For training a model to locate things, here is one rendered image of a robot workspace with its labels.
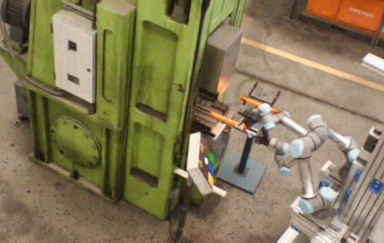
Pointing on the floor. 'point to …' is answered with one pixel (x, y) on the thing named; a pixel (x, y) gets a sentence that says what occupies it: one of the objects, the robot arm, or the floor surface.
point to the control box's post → (185, 206)
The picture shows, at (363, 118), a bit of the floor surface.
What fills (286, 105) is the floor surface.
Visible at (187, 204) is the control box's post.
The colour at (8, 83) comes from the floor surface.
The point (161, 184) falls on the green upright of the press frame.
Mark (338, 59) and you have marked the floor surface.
